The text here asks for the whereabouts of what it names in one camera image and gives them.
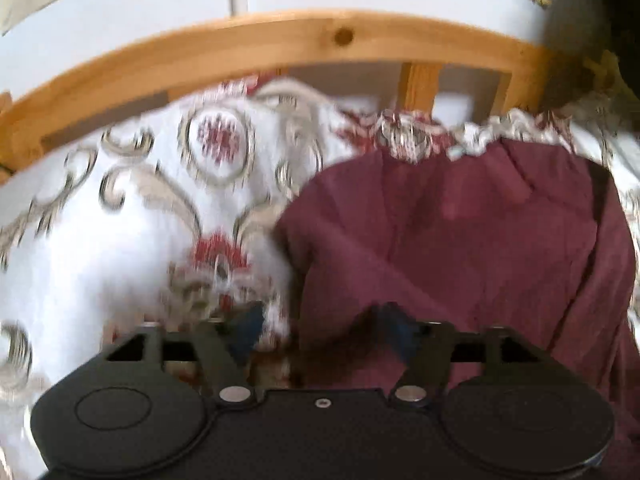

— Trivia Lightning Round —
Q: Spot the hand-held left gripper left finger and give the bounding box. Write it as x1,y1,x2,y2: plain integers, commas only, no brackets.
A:
102,301,267,409

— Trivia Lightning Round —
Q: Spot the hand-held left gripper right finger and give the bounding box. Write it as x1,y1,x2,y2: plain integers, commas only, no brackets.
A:
372,301,541,409

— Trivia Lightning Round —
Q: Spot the maroon garment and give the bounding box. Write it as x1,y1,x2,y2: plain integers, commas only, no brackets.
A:
274,137,640,461

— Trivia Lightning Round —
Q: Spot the white floral bedspread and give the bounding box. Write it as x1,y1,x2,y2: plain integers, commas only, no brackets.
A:
0,74,640,480

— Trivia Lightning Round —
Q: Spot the dark cloth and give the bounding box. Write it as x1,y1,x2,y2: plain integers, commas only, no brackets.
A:
542,0,640,111

